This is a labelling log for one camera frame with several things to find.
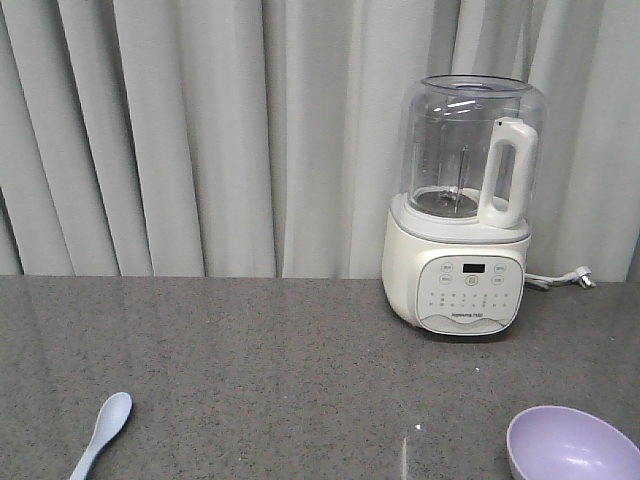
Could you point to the light blue spoon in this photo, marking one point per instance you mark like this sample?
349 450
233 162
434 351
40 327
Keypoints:
111 418

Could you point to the white blender appliance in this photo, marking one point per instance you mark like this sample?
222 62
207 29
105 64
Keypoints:
456 241

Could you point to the white curtain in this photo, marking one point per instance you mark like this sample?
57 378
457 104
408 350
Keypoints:
259 138

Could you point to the purple bowl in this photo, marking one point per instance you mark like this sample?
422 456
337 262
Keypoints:
555 442

